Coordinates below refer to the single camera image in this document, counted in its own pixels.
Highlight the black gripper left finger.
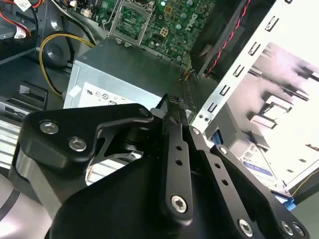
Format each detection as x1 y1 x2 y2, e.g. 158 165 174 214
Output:
8 93 195 225

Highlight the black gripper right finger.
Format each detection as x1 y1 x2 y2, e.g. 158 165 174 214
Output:
177 98 311 239

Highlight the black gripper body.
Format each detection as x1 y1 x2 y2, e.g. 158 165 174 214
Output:
51 124 241 239

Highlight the hard disk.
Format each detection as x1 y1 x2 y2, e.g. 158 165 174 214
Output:
210 128 296 212

